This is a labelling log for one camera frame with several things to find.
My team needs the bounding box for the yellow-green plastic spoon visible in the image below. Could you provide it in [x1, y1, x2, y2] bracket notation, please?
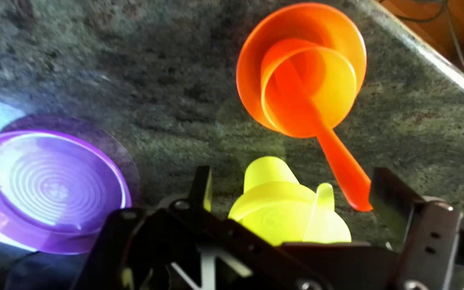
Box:
[314, 183, 336, 217]

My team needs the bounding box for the yellow-green plastic cup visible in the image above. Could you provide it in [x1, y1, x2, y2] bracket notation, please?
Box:
[227, 155, 352, 249]

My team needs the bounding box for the purple plastic bowl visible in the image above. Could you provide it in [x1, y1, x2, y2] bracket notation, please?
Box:
[0, 113, 140, 257]

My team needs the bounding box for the thin white cable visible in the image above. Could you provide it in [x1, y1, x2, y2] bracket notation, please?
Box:
[402, 0, 464, 93]

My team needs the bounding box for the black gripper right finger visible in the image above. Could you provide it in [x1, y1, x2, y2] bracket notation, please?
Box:
[372, 167, 464, 290]

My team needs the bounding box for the orange plastic spoon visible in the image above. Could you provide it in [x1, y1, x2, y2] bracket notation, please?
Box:
[272, 59, 373, 213]

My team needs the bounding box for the orange plastic bowl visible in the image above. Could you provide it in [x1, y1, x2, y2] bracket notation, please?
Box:
[235, 2, 369, 134]

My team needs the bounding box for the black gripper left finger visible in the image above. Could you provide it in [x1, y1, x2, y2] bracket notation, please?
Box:
[75, 165, 319, 290]

